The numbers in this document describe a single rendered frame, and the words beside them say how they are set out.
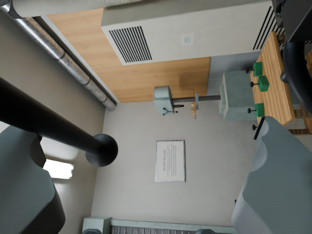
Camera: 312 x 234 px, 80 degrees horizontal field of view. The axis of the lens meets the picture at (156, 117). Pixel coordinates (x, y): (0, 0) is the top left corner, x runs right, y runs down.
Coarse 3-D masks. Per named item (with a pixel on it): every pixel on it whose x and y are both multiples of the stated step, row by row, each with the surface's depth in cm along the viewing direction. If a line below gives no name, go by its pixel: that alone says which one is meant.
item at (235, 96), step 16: (224, 80) 227; (240, 80) 219; (160, 96) 225; (192, 96) 265; (208, 96) 239; (224, 96) 229; (240, 96) 212; (160, 112) 266; (176, 112) 259; (192, 112) 261; (224, 112) 237; (240, 112) 221
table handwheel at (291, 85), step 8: (288, 48) 30; (296, 48) 29; (304, 48) 29; (288, 56) 29; (296, 56) 29; (304, 56) 29; (288, 64) 29; (296, 64) 28; (304, 64) 28; (288, 72) 29; (296, 72) 28; (304, 72) 28; (288, 80) 29; (296, 80) 28; (304, 80) 27; (296, 88) 28; (304, 88) 27; (296, 96) 28; (304, 96) 27; (304, 104) 27
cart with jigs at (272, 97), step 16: (272, 32) 132; (272, 48) 132; (256, 64) 153; (272, 64) 134; (256, 80) 167; (272, 80) 135; (256, 96) 169; (272, 96) 136; (288, 96) 116; (256, 112) 156; (272, 112) 137; (288, 112) 114; (304, 112) 113
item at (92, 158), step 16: (0, 80) 6; (0, 96) 6; (16, 96) 7; (0, 112) 6; (16, 112) 7; (32, 112) 8; (48, 112) 9; (32, 128) 8; (48, 128) 9; (64, 128) 10; (80, 144) 13; (96, 144) 16; (112, 144) 19; (96, 160) 18; (112, 160) 19
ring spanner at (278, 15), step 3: (276, 0) 21; (279, 0) 20; (282, 0) 19; (285, 0) 19; (279, 3) 20; (282, 3) 19; (276, 6) 21; (279, 6) 20; (282, 6) 19; (276, 9) 21; (279, 9) 21; (276, 12) 21; (279, 12) 21; (276, 15) 21; (279, 15) 20; (279, 18) 20
